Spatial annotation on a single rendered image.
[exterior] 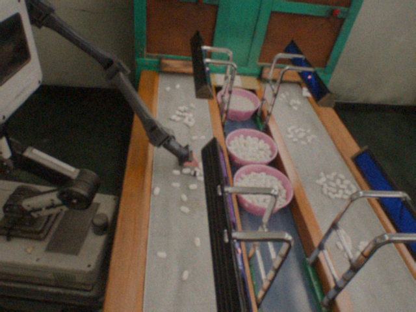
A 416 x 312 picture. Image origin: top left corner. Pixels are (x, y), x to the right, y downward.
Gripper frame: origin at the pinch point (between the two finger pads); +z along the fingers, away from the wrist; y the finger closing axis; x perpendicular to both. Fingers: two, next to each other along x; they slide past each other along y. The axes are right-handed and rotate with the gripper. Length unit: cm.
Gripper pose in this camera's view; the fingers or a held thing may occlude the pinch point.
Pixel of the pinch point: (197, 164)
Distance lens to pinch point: 147.6
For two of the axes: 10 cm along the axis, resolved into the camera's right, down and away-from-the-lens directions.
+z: 6.5, 5.2, 5.5
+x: -7.5, 5.3, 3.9
